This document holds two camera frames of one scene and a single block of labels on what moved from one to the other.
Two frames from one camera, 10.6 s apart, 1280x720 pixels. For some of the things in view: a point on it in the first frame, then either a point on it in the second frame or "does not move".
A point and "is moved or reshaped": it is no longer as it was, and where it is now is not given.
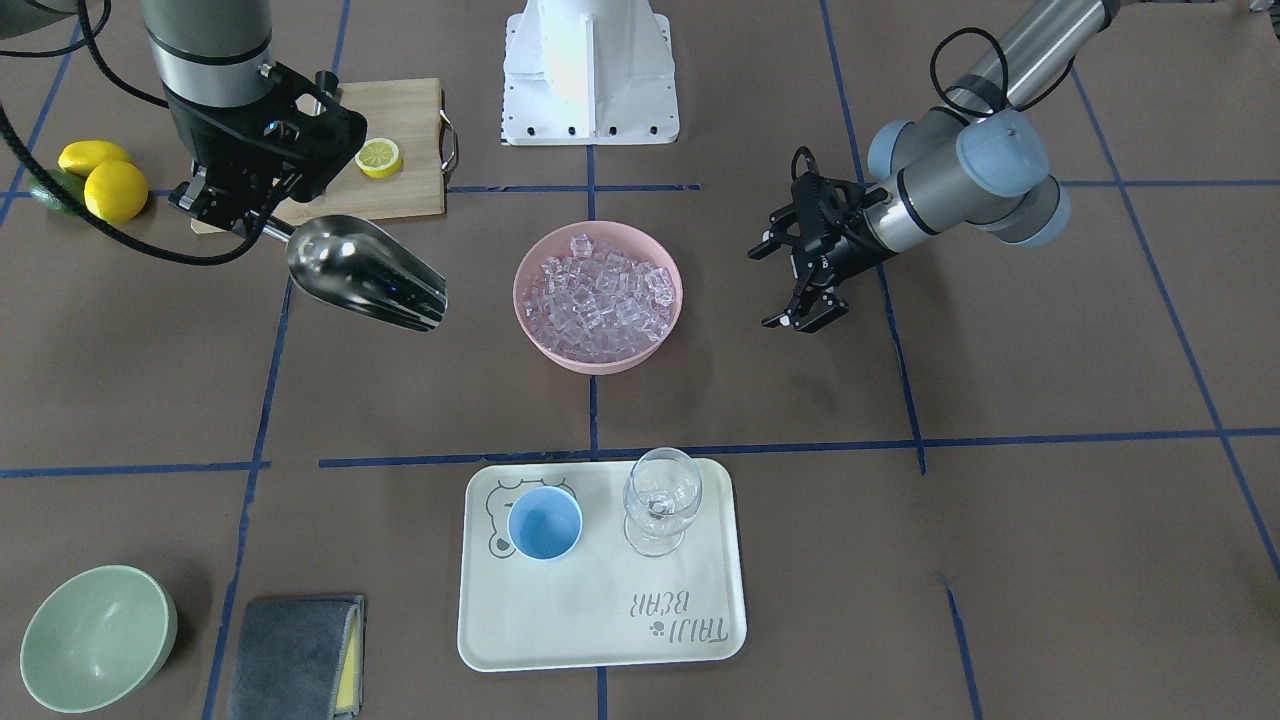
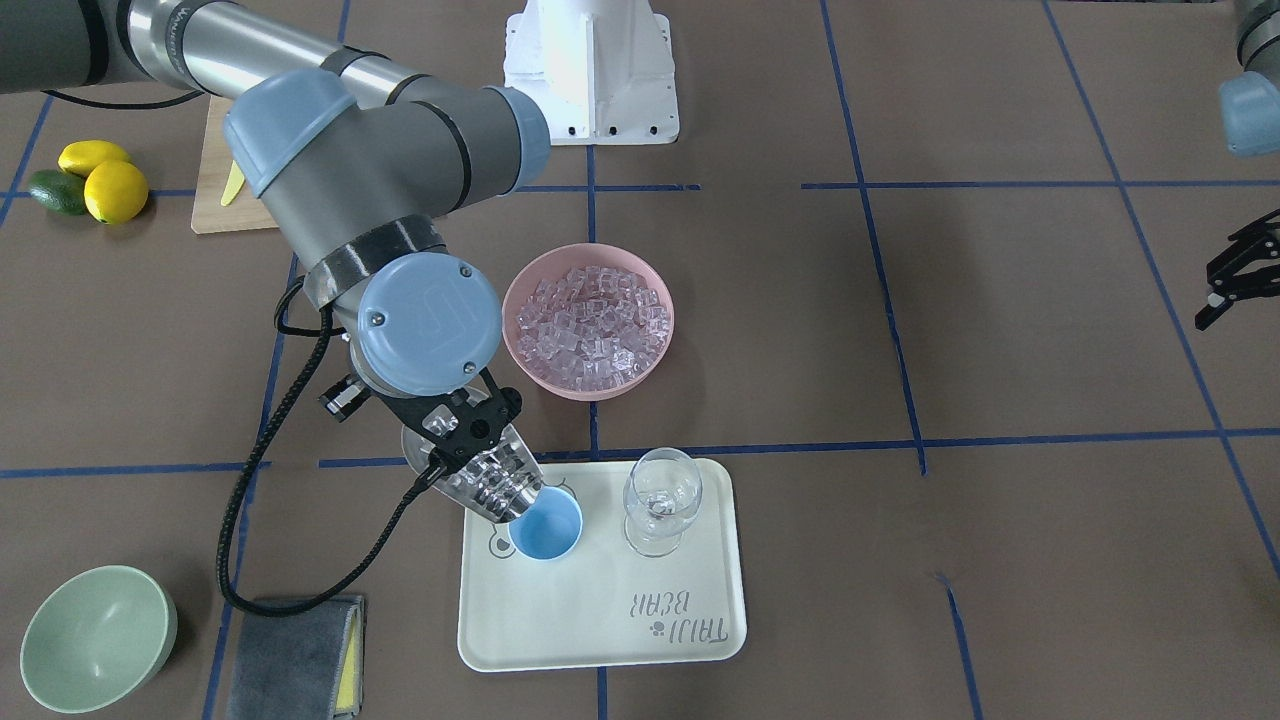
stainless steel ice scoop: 358,264 is moved or reshaped
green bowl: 97,640 does not move
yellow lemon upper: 81,157 does not move
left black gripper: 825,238 → 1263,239
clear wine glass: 662,492 does not move
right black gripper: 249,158 → 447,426
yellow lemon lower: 116,191 does not move
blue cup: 545,523 does not move
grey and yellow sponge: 301,659 does not move
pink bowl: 631,242 → 588,322
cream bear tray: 601,604 does not move
